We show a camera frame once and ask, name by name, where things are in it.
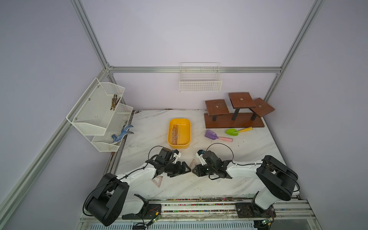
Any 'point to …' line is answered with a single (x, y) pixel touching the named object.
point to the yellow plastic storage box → (179, 133)
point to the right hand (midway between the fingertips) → (196, 172)
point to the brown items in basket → (114, 101)
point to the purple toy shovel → (212, 135)
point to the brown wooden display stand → (247, 113)
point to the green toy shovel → (234, 132)
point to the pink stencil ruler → (174, 134)
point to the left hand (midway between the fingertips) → (185, 172)
